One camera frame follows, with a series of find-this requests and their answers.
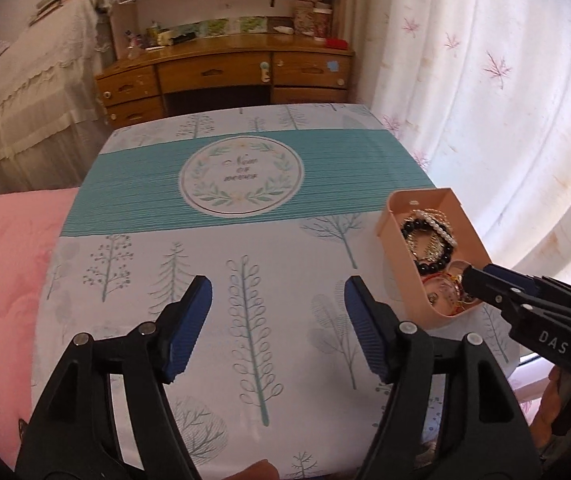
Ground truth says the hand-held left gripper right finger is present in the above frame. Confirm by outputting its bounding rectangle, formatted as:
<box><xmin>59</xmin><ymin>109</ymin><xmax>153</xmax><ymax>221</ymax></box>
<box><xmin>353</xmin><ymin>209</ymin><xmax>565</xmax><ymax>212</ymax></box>
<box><xmin>344</xmin><ymin>275</ymin><xmax>546</xmax><ymax>480</ymax></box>

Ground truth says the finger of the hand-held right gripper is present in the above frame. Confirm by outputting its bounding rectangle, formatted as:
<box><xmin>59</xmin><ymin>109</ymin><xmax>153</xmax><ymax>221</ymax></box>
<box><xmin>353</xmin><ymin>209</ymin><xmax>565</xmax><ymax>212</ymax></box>
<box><xmin>458</xmin><ymin>265</ymin><xmax>533</xmax><ymax>313</ymax></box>
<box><xmin>483</xmin><ymin>264</ymin><xmax>571</xmax><ymax>318</ymax></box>

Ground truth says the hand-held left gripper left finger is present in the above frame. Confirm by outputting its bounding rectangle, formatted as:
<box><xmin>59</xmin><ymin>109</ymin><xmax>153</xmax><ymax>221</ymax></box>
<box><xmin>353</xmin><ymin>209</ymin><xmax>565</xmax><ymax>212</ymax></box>
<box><xmin>12</xmin><ymin>275</ymin><xmax>213</xmax><ymax>480</ymax></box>

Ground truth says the red string bracelet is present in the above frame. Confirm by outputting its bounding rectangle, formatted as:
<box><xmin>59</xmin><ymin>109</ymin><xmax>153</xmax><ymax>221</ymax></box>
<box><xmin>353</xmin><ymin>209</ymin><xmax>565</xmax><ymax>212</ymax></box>
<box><xmin>423</xmin><ymin>270</ymin><xmax>486</xmax><ymax>313</ymax></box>

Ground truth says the round gold brooch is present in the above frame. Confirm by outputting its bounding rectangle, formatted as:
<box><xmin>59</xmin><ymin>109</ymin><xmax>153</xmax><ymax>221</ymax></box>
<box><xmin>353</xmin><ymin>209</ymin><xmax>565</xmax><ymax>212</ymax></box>
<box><xmin>426</xmin><ymin>280</ymin><xmax>459</xmax><ymax>310</ymax></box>

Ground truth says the white pearl bracelet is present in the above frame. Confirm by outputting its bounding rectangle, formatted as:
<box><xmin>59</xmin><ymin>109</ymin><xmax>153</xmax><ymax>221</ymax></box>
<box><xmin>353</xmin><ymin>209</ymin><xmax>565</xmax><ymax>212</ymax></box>
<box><xmin>413</xmin><ymin>209</ymin><xmax>459</xmax><ymax>250</ymax></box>

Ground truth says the pink jewelry box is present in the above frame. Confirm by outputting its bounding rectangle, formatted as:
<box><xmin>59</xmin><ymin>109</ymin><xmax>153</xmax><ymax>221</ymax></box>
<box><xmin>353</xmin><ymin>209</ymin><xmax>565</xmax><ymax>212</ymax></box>
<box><xmin>376</xmin><ymin>187</ymin><xmax>491</xmax><ymax>331</ymax></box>

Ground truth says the black bead bracelet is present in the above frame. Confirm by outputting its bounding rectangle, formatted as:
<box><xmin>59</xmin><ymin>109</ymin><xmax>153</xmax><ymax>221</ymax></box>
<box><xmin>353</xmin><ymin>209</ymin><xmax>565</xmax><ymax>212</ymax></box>
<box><xmin>400</xmin><ymin>214</ymin><xmax>453</xmax><ymax>276</ymax></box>

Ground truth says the person's right hand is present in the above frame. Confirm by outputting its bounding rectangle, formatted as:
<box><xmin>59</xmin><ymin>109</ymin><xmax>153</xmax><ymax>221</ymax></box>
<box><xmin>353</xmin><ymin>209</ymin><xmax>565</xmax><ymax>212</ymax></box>
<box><xmin>529</xmin><ymin>366</ymin><xmax>569</xmax><ymax>433</ymax></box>

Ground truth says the person's left hand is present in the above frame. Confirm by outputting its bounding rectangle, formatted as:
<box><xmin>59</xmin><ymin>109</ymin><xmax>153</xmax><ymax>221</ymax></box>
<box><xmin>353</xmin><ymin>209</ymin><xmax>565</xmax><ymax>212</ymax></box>
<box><xmin>218</xmin><ymin>457</ymin><xmax>280</xmax><ymax>480</ymax></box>

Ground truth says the tree print tablecloth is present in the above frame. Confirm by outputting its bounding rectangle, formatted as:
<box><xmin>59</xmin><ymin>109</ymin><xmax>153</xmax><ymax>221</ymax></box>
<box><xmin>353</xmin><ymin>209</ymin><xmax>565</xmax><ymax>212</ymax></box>
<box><xmin>30</xmin><ymin>102</ymin><xmax>521</xmax><ymax>480</ymax></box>

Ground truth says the white leaf print curtain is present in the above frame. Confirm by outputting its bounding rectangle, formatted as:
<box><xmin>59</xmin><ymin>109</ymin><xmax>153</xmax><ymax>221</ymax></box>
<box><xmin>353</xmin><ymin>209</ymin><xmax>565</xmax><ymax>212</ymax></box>
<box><xmin>348</xmin><ymin>0</ymin><xmax>571</xmax><ymax>361</ymax></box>

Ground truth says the pink blanket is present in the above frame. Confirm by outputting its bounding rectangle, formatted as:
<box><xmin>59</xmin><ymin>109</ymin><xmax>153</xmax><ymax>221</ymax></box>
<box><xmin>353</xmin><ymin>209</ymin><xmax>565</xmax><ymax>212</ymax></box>
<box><xmin>0</xmin><ymin>187</ymin><xmax>81</xmax><ymax>471</ymax></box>

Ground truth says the wooden desk drawer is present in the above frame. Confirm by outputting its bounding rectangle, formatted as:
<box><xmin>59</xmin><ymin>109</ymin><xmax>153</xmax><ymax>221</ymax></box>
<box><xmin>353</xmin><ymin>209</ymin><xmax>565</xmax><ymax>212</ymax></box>
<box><xmin>105</xmin><ymin>96</ymin><xmax>165</xmax><ymax>128</ymax></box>
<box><xmin>272</xmin><ymin>52</ymin><xmax>353</xmax><ymax>88</ymax></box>
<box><xmin>96</xmin><ymin>67</ymin><xmax>161</xmax><ymax>107</ymax></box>
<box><xmin>271</xmin><ymin>87</ymin><xmax>349</xmax><ymax>106</ymax></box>
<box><xmin>158</xmin><ymin>55</ymin><xmax>271</xmax><ymax>93</ymax></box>

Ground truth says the wooden desk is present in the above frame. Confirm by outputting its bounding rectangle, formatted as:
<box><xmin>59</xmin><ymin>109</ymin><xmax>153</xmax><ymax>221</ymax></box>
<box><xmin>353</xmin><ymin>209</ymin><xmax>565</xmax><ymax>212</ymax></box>
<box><xmin>94</xmin><ymin>35</ymin><xmax>356</xmax><ymax>128</ymax></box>

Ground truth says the cream lace cover cloth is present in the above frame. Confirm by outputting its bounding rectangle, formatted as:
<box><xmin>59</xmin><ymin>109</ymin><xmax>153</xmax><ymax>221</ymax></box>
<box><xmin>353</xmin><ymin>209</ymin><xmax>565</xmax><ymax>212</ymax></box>
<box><xmin>0</xmin><ymin>0</ymin><xmax>116</xmax><ymax>196</ymax></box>

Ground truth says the small pink bottle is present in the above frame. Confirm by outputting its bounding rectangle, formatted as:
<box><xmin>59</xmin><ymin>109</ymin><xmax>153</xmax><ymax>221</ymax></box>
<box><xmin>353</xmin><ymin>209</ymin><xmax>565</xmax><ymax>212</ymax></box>
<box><xmin>125</xmin><ymin>30</ymin><xmax>146</xmax><ymax>58</ymax></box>

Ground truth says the yellow green bottle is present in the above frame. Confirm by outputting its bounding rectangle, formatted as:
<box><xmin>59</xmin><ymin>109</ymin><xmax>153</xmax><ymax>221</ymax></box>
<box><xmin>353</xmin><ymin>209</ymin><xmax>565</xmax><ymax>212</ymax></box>
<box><xmin>146</xmin><ymin>22</ymin><xmax>173</xmax><ymax>48</ymax></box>

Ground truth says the row of green plant cards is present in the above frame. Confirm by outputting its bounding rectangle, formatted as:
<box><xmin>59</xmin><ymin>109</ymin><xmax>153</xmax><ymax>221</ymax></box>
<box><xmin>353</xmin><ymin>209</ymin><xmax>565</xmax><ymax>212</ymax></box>
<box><xmin>198</xmin><ymin>17</ymin><xmax>268</xmax><ymax>36</ymax></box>

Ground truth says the floral print canister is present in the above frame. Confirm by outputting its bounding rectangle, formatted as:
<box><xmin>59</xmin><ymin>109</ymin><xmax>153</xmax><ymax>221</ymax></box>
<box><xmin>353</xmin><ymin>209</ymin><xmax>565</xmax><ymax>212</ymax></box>
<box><xmin>293</xmin><ymin>0</ymin><xmax>335</xmax><ymax>38</ymax></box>

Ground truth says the wooden desk hutch shelf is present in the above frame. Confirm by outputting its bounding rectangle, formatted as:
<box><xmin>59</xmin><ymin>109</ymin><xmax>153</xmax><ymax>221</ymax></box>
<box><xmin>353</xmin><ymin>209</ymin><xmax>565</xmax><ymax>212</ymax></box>
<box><xmin>100</xmin><ymin>0</ymin><xmax>351</xmax><ymax>53</ymax></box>

